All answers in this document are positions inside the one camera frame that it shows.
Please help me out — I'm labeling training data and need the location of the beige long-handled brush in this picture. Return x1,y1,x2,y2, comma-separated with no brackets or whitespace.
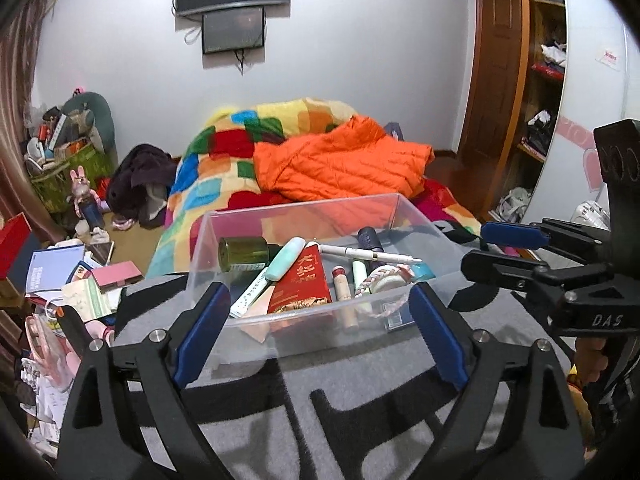
240,285,276,344

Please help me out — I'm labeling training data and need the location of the mint green cosmetic tube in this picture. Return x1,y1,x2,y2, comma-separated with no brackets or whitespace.
265,236,307,283

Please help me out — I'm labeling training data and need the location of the white cosmetic pen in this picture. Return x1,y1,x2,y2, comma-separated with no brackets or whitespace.
318,244,421,264

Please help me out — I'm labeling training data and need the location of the beige cosmetic bottle red cap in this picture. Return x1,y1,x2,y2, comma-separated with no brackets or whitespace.
332,266,359,332

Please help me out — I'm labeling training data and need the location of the red gold packet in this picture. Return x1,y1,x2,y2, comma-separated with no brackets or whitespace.
268,243,332,314

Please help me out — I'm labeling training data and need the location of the clear plastic storage box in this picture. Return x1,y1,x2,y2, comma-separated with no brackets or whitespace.
188,194,463,364

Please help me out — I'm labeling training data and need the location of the person's right hand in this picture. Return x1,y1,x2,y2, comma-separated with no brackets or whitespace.
574,338,608,386

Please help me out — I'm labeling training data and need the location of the blue card box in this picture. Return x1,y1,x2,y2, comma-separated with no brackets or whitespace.
384,304,414,332

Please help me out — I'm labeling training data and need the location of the white small ointment tube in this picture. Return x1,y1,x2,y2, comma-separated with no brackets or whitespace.
229,269,269,318

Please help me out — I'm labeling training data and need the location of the teal round container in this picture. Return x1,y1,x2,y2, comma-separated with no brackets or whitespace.
410,262,436,282

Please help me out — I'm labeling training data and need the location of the olive green glass bottle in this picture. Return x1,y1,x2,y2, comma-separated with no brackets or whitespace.
218,236,281,272

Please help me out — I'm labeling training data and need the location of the pink stand with black pad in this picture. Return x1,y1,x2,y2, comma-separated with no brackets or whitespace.
55,306,115,358

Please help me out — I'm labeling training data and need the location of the pink box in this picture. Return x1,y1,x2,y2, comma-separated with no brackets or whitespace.
91,261,142,292

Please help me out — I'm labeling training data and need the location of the purple brush white head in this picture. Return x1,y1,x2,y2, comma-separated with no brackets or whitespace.
357,226,384,273

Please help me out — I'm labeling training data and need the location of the brown wooden wardrobe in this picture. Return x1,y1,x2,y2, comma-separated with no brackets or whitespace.
449,0,566,220

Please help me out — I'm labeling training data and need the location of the dark purple clothes pile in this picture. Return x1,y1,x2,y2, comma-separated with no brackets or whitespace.
106,144,177,230

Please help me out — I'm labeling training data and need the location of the blue notebook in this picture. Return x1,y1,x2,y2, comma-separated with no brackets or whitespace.
25,245,85,294

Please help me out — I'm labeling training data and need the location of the colourful patchwork quilt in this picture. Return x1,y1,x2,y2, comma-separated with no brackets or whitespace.
146,98,480,278

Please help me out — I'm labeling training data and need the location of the white sliding wardrobe door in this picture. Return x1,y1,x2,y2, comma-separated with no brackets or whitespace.
523,0,639,223

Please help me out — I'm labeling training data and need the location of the rabbit figurine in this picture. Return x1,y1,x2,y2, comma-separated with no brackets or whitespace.
70,166,105,235

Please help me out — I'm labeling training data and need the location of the orange puffer jacket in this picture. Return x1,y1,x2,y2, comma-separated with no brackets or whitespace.
253,115,435,202

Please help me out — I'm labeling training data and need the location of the green storage basket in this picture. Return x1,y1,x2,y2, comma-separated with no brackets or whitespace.
30,144,114,214

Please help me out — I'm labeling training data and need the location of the red box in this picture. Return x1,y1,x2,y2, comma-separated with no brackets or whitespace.
0,212,32,280

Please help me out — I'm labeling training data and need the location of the brown striped curtain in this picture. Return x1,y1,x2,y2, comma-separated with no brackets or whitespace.
1,0,64,242

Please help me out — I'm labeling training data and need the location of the pink white braided rope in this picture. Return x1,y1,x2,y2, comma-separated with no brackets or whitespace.
351,263,418,319

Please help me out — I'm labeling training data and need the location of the wall-mounted small monitor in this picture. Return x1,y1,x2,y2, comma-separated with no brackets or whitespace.
201,6,266,55

